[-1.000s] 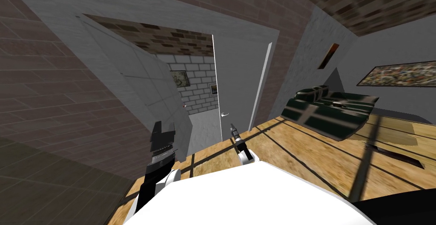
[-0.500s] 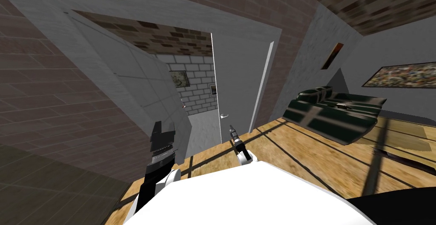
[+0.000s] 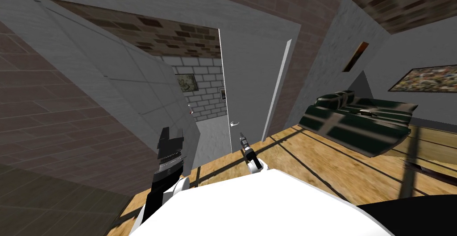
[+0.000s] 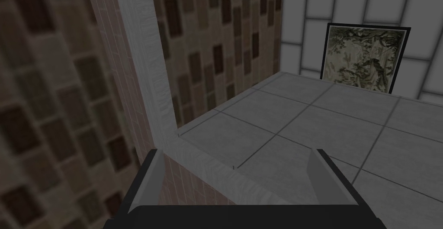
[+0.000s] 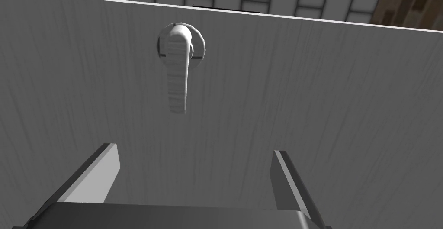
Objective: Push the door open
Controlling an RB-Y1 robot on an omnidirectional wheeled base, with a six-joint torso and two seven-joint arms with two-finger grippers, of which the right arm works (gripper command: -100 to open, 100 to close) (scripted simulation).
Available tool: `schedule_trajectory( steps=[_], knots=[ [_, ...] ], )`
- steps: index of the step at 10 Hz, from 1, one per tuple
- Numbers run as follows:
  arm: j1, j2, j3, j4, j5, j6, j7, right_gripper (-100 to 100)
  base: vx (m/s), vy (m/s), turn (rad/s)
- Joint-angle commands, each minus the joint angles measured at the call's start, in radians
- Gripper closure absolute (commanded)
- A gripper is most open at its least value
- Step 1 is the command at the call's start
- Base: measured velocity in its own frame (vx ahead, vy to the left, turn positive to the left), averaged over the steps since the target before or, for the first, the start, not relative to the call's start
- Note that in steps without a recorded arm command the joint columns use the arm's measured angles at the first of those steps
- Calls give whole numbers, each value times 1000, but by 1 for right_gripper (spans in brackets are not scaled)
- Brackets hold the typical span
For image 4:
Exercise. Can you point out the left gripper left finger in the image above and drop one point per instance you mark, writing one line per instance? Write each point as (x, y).
(145, 184)

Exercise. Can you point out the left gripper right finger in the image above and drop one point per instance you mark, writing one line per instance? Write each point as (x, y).
(332, 184)

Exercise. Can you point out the black framed tree picture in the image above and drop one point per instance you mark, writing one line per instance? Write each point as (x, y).
(363, 59)

